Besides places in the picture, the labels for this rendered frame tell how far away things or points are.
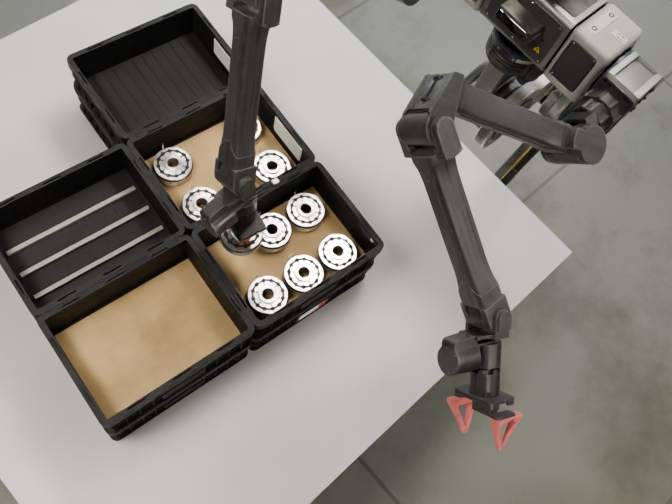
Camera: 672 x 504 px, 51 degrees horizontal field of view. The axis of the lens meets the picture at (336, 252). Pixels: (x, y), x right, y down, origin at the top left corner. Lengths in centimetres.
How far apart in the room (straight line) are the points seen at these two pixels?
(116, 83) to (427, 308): 108
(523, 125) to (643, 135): 235
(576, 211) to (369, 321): 152
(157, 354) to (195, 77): 82
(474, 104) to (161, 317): 94
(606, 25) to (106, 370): 133
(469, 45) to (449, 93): 236
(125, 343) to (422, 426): 129
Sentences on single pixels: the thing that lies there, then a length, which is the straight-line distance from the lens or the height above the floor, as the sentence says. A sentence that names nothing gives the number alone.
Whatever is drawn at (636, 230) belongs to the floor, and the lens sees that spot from 338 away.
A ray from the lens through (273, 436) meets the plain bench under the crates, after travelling 187.
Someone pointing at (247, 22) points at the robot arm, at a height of 154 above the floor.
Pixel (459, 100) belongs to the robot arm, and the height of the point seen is 160.
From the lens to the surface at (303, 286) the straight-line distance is 181.
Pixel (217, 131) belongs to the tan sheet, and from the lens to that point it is 203.
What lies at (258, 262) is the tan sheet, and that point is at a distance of 185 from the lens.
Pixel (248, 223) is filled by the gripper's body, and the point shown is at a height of 109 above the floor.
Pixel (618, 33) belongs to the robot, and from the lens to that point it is 159.
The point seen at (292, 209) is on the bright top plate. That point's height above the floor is 86.
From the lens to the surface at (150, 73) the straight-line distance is 214.
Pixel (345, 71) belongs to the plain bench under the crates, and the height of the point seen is 70.
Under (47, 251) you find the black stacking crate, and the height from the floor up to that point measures 83.
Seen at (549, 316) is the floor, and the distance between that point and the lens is 301.
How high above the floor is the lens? 254
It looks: 64 degrees down
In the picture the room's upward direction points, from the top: 24 degrees clockwise
